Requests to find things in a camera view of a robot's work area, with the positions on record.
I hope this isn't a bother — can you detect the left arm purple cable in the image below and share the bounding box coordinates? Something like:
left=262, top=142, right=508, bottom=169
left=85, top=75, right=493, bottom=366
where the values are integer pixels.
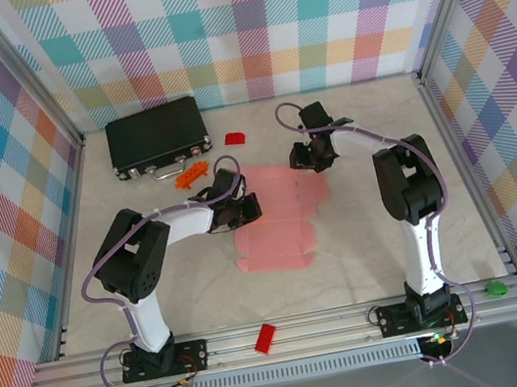
left=62, top=153, right=280, bottom=387

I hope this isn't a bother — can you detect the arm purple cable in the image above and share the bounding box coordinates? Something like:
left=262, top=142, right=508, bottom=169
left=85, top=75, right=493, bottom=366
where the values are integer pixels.
left=272, top=76, right=487, bottom=386
left=62, top=153, right=280, bottom=387

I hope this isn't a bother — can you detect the pink paper box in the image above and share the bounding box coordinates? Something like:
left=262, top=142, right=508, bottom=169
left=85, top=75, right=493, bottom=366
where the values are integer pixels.
left=222, top=152, right=342, bottom=281

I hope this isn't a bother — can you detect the slotted grey cable duct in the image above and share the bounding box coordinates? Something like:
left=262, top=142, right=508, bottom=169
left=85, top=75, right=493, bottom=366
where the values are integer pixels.
left=126, top=337, right=424, bottom=387

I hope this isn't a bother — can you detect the red rectangular brick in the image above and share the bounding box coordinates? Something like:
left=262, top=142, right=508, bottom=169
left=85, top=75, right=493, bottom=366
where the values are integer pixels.
left=250, top=320, right=282, bottom=357

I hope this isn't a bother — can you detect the black hard case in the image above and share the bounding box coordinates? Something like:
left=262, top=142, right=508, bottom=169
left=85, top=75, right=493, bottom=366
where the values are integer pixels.
left=101, top=92, right=219, bottom=189

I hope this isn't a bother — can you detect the green toy block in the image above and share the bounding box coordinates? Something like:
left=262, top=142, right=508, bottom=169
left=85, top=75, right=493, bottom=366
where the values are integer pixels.
left=484, top=278, right=509, bottom=299

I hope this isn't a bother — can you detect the right small connector board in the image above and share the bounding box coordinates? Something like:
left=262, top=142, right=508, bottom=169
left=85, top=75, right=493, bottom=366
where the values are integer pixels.
left=418, top=326, right=463, bottom=360

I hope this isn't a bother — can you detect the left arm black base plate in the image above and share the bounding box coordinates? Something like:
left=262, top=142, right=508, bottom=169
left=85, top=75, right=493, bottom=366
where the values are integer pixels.
left=117, top=336, right=212, bottom=385

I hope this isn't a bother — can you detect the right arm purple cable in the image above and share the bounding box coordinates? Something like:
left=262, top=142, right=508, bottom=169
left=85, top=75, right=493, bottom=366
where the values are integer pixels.
left=272, top=76, right=487, bottom=386

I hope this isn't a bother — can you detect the left aluminium frame post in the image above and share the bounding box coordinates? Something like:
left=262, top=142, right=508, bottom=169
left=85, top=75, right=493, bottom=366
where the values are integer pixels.
left=0, top=0, right=87, bottom=157

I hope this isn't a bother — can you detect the right aluminium side rail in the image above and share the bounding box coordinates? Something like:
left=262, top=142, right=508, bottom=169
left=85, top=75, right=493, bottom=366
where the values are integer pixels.
left=414, top=60, right=517, bottom=290

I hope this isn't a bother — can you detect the aluminium side rail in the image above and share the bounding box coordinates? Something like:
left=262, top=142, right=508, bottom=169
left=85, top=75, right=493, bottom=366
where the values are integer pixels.
left=19, top=132, right=121, bottom=361
left=414, top=60, right=517, bottom=290

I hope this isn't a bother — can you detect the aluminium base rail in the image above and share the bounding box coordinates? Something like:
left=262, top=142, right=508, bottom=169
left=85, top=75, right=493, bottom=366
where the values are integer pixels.
left=23, top=276, right=517, bottom=387

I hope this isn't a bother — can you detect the orange toy brick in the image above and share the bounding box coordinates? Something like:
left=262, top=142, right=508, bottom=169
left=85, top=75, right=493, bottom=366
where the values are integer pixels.
left=170, top=158, right=213, bottom=192

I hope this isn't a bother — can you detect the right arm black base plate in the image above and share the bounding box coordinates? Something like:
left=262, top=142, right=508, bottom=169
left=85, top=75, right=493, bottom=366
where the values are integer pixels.
left=374, top=290, right=470, bottom=339

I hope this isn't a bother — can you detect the left aluminium side rail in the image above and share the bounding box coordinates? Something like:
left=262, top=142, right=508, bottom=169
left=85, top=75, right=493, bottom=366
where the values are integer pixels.
left=19, top=132, right=121, bottom=361

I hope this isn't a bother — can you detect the small red curved block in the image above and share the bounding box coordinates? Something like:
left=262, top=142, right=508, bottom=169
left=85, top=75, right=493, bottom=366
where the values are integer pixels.
left=221, top=129, right=248, bottom=149

